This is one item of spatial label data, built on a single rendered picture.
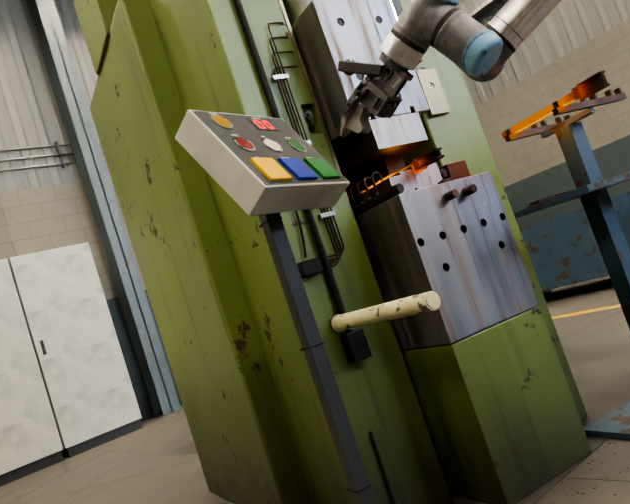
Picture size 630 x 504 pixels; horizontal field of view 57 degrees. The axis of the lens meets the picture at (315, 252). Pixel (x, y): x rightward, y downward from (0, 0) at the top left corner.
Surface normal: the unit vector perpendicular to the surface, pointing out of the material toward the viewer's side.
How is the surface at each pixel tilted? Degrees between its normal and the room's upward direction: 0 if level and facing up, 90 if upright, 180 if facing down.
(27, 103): 90
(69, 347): 90
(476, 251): 90
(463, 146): 90
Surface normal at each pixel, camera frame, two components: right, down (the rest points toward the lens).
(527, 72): -0.77, 0.21
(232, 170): -0.57, 0.13
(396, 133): 0.45, -0.22
